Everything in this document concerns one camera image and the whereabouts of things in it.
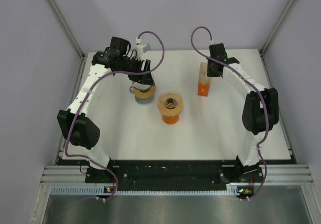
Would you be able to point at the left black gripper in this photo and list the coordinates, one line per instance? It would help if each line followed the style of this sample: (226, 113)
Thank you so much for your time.
(145, 79)

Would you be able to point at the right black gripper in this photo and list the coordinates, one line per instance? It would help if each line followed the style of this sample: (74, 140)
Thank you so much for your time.
(209, 73)

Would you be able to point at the white paper coffee filter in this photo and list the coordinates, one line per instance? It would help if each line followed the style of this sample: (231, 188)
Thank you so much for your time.
(141, 87)

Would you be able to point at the clear glass server jug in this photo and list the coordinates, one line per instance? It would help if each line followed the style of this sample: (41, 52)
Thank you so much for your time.
(143, 97)

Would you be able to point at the orange coffee filter box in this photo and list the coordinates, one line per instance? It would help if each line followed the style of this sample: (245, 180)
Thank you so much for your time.
(203, 81)

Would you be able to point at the orange liquid glass beaker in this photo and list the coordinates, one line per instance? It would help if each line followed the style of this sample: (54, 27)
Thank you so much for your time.
(170, 119)

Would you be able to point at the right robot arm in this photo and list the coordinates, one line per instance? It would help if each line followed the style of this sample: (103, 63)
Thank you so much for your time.
(260, 111)

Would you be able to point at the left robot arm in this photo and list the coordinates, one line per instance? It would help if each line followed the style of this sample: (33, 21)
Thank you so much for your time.
(81, 133)

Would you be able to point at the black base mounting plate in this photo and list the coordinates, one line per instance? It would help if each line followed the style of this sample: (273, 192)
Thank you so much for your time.
(174, 175)

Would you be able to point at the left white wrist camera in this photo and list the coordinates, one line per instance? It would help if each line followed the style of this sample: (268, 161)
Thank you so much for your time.
(141, 48)

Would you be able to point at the grey slotted cable duct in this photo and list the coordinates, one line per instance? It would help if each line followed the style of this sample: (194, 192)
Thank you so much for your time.
(106, 191)

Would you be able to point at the aluminium front rail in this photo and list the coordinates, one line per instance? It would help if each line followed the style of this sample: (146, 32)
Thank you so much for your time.
(276, 175)

